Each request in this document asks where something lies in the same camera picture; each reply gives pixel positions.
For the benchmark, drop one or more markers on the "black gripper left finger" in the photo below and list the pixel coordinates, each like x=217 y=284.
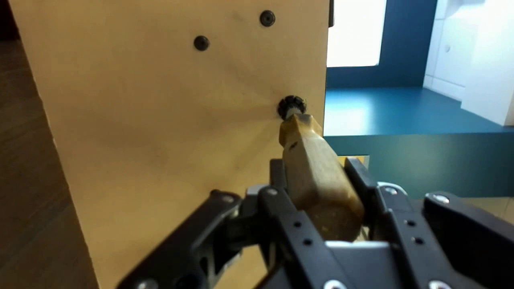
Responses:
x=230 y=251

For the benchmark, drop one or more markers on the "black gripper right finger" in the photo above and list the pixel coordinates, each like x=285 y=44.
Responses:
x=444 y=246

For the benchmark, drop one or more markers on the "foosball table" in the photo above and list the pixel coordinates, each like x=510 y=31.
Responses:
x=134 y=134

